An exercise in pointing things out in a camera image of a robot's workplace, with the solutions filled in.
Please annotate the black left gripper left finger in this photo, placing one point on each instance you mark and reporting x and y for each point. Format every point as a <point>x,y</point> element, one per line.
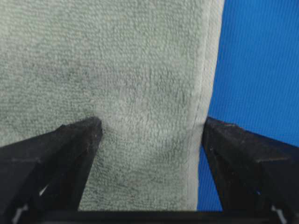
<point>49,171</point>

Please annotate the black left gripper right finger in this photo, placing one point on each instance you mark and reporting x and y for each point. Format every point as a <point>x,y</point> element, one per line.
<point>256,177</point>

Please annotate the pale green bath towel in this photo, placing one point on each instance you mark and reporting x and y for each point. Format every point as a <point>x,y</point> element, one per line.
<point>144,67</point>

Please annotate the blue table cloth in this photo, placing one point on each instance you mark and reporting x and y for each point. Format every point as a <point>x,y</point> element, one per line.
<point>256,82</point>

